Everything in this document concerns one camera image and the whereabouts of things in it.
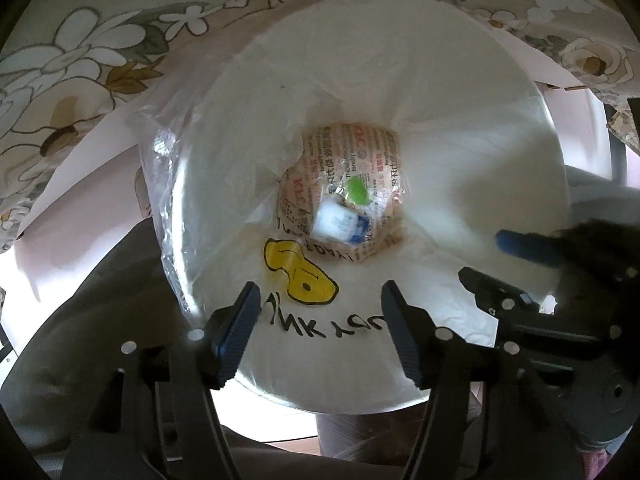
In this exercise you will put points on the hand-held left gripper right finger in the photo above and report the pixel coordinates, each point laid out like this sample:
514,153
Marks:
400,337

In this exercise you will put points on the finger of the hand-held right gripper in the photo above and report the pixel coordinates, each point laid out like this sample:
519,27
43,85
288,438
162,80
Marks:
487,287
525,247

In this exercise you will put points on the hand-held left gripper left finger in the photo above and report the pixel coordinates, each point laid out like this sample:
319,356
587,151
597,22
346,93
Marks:
239,332

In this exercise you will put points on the small white blue carton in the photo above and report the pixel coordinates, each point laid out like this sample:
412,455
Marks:
335,222

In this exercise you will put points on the white plastic-wrapped paper roll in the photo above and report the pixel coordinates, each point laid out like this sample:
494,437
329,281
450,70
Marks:
450,135

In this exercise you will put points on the pink clothing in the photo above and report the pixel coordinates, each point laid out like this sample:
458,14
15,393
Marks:
600,467

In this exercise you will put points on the small green scrap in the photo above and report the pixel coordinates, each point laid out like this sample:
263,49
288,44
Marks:
357,189

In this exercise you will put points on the printed paper food wrapper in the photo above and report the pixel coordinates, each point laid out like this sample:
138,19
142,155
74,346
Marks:
370,145

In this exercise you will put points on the floral bedsheet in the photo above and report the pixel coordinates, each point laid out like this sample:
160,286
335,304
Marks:
75,60

